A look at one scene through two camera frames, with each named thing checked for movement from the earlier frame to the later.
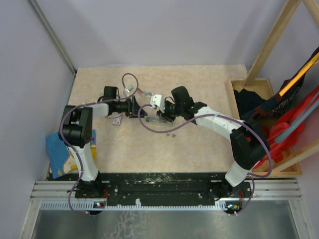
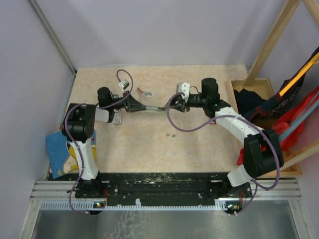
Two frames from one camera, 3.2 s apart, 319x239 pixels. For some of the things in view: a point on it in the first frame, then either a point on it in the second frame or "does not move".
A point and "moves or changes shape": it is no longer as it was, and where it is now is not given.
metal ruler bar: x=155 y=120 moves or changes shape
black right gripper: x=165 y=115 to x=180 y=105
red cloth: x=276 y=151 does not move
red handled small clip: x=146 y=93 does not move
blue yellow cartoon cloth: x=62 y=161 does not move
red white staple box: x=117 y=121 does not move
